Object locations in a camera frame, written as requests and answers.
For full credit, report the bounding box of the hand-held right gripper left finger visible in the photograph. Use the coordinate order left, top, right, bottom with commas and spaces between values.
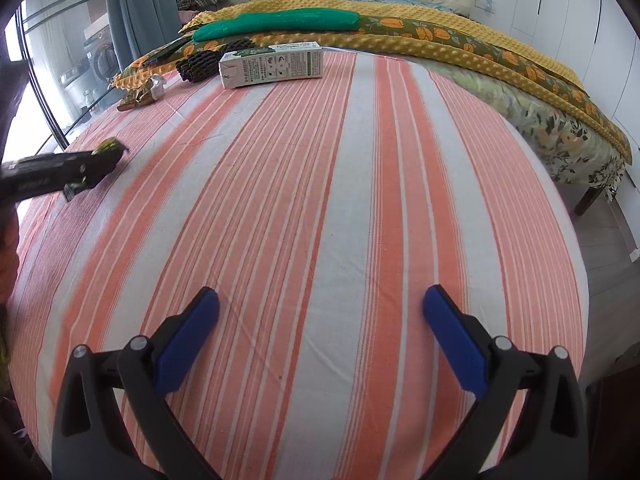
51, 286, 221, 480

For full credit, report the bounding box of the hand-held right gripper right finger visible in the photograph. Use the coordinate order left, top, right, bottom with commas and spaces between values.
422, 284, 590, 480

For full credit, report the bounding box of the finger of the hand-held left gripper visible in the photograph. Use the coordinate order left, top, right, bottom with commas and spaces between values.
63, 179, 95, 204
80, 149, 123, 183

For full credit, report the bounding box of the yellow green wrapper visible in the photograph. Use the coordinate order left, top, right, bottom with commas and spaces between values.
92, 137, 127, 158

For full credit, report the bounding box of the gold green snack packet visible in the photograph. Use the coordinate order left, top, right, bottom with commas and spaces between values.
117, 74, 168, 112

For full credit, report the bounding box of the grey washing machine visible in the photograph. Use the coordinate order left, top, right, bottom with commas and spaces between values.
82, 25, 121, 86

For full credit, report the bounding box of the black phone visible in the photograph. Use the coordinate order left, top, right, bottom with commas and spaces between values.
142, 37, 193, 68

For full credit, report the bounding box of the blue grey curtain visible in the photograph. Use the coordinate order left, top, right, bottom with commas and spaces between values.
103, 0, 193, 73

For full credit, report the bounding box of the orange white striped tablecloth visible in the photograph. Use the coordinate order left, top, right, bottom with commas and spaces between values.
10, 50, 591, 480

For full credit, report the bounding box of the white green milk carton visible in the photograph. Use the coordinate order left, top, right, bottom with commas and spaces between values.
218, 41, 324, 90

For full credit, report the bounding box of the green cushion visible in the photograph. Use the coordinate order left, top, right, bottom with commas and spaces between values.
191, 9, 361, 43

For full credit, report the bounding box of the floral bed sheet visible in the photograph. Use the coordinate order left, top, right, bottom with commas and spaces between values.
450, 62, 628, 201

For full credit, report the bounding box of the yellow floral blanket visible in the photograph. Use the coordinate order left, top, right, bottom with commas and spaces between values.
112, 0, 633, 166

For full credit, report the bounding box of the white wardrobe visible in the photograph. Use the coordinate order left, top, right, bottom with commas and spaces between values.
515, 0, 640, 161

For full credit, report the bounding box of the black glass door frame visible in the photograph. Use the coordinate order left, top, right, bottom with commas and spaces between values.
15, 0, 108, 150

